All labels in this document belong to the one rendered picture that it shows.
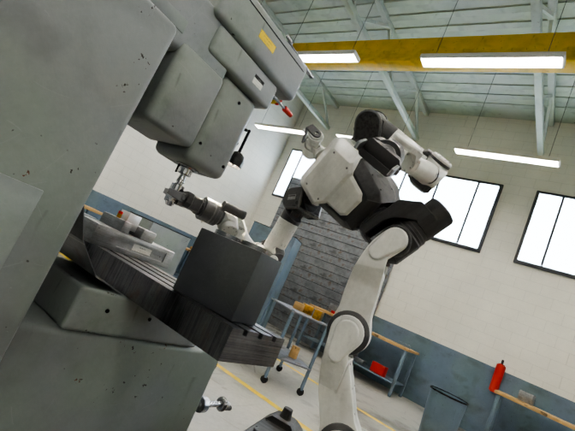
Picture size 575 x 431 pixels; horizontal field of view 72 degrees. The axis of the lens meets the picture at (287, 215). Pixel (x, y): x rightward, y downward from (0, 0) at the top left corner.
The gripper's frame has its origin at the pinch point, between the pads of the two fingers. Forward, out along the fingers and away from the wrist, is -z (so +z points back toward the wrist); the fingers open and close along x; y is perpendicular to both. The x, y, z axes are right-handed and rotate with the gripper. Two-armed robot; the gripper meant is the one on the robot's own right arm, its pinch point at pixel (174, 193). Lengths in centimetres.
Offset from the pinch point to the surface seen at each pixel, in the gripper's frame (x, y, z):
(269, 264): 48, 10, 19
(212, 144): 10.1, -20.0, 1.8
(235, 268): 45.9, 14.3, 11.5
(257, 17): 16, -64, -5
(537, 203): -273, -312, 694
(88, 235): -5.0, 24.2, -17.9
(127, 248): -9.6, 23.8, -3.9
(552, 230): -239, -264, 705
